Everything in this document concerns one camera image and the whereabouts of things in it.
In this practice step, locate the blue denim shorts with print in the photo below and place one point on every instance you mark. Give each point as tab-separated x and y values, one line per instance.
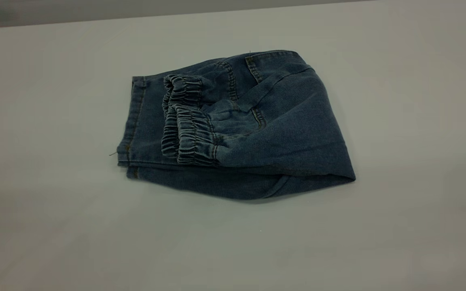
257	129

